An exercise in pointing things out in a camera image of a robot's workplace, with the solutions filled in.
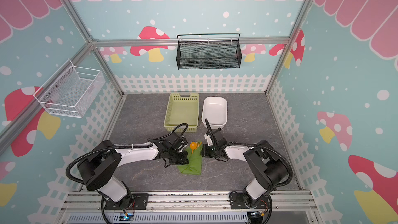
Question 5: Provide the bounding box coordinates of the white wire mesh basket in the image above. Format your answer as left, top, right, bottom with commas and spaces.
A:
33, 60, 106, 118

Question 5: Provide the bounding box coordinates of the aluminium mounting rail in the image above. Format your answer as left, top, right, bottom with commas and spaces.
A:
55, 190, 322, 224

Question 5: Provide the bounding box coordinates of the green perforated plastic basket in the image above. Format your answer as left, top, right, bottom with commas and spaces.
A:
164, 93, 200, 132

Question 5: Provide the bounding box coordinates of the white plastic tub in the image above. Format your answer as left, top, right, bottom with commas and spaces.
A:
202, 96, 228, 129

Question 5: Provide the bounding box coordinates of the black wire mesh basket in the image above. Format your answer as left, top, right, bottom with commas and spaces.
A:
176, 33, 243, 70

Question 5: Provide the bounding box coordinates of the orange plastic spoon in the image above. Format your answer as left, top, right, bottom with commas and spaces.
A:
190, 142, 198, 154

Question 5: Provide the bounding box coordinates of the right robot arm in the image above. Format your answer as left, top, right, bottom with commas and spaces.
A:
201, 120, 293, 209

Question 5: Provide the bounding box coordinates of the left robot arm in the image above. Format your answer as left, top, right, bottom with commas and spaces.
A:
65, 123, 189, 205

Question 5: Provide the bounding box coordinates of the green paper napkin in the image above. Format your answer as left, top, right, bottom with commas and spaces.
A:
177, 145, 202, 175

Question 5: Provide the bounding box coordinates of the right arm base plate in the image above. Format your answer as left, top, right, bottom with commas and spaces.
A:
229, 191, 272, 210

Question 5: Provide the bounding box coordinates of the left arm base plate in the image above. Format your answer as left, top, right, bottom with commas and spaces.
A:
105, 193, 149, 211

